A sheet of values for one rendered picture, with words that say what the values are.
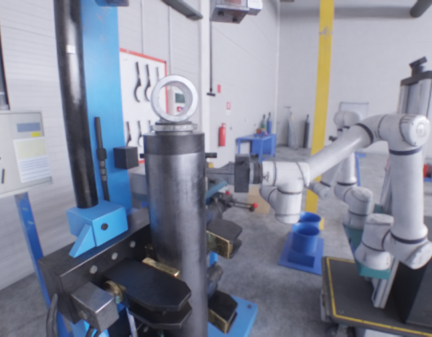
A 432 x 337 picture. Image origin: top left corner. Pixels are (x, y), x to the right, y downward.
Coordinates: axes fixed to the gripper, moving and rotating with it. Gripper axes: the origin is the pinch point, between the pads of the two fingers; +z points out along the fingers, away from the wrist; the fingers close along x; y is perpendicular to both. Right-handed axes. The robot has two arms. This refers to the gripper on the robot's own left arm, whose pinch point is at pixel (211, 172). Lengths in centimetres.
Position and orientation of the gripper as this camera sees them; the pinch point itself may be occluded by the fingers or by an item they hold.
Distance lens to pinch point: 78.1
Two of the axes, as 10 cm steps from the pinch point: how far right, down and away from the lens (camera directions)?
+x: 0.0, 9.7, 2.4
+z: -10.0, -0.2, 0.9
